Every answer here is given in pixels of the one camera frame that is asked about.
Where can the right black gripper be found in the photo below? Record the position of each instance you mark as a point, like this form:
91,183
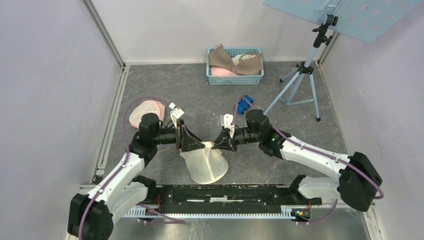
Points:
221,142

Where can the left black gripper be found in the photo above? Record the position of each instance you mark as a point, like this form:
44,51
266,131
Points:
186,140

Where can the white round tub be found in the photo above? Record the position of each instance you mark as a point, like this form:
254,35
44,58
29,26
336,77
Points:
205,165

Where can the white mesh laundry bag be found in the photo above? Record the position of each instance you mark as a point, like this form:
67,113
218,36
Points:
146,107

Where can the beige padded bra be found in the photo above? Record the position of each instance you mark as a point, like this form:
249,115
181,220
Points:
245,64

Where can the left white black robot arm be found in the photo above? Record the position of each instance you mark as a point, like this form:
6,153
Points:
92,216

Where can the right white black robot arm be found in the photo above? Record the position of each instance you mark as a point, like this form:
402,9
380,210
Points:
350,178

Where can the blue toy car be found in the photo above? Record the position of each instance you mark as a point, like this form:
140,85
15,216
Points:
243,105

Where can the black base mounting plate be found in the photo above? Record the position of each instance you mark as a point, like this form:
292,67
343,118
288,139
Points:
226,199

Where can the blue plastic basket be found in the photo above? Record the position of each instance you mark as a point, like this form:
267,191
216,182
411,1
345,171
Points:
239,79

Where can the pink cloth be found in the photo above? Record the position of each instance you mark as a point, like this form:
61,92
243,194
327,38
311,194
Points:
220,72

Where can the light green cloth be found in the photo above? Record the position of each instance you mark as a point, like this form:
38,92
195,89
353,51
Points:
241,57

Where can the blue tripod stand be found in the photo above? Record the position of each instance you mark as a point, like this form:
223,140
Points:
304,69

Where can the light blue perforated board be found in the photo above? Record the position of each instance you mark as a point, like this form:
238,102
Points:
363,20

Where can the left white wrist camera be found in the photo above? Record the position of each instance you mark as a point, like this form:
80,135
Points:
175,113

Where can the light blue cable rail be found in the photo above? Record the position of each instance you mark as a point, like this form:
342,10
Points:
141,212

